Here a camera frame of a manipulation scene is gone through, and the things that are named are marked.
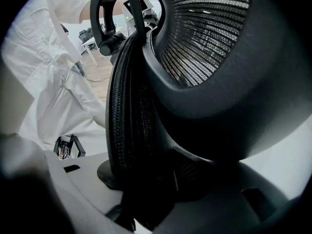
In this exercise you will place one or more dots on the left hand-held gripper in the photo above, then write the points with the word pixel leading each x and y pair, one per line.
pixel 127 12

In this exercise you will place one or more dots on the person's white clothing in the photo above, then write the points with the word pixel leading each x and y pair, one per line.
pixel 48 57

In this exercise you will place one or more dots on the person's left forearm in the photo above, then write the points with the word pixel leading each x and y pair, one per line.
pixel 85 14

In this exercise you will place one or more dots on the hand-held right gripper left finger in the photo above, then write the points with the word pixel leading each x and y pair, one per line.
pixel 80 191

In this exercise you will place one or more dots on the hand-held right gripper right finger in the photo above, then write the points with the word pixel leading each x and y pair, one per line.
pixel 219 216

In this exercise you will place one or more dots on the black swivel chair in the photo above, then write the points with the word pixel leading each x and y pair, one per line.
pixel 85 34

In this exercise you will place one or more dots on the black screen device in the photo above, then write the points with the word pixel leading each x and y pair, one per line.
pixel 73 150

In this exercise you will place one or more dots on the black mesh office chair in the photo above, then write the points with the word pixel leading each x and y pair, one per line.
pixel 219 94

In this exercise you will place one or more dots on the white table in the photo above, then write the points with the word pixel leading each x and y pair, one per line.
pixel 89 43

